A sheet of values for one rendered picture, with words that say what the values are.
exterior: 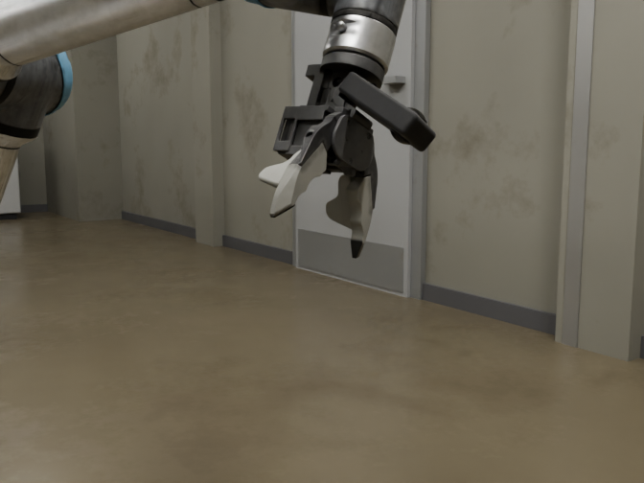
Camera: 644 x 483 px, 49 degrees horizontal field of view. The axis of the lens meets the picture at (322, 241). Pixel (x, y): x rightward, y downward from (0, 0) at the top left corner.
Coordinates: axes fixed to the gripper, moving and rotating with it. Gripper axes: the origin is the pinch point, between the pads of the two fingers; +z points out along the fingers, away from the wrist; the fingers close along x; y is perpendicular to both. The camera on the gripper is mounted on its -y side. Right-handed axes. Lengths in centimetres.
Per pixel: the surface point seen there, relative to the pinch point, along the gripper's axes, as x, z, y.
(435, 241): -227, -55, 117
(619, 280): -193, -41, 23
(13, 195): -283, -65, 610
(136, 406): -81, 37, 115
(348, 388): -127, 17, 77
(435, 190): -218, -78, 118
